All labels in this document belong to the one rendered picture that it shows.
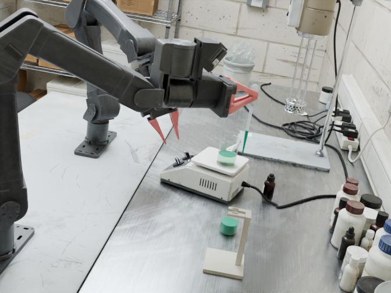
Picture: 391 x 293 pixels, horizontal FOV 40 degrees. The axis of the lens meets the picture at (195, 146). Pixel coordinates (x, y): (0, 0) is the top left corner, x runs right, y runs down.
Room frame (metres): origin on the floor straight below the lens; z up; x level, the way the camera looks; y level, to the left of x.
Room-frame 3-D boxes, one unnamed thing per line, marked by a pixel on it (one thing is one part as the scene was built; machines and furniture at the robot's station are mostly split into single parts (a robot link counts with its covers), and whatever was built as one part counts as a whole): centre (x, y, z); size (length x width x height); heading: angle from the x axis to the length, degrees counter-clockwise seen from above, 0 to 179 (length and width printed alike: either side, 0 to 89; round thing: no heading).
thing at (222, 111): (1.00, 0.00, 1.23); 0.10 x 0.07 x 0.07; 26
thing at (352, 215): (1.07, -0.37, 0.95); 0.06 x 0.06 x 0.11
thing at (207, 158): (1.26, -0.07, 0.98); 0.12 x 0.12 x 0.01; 68
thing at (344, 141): (1.91, -0.54, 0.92); 0.40 x 0.06 x 0.04; 175
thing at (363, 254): (0.97, -0.37, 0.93); 0.05 x 0.05 x 0.05
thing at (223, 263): (0.92, -0.09, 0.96); 0.08 x 0.08 x 0.13; 87
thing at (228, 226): (1.05, -0.10, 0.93); 0.04 x 0.04 x 0.06
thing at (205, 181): (1.27, -0.05, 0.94); 0.22 x 0.13 x 0.08; 68
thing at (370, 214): (1.13, -0.43, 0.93); 0.06 x 0.06 x 0.07
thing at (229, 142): (1.23, -0.08, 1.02); 0.06 x 0.05 x 0.08; 53
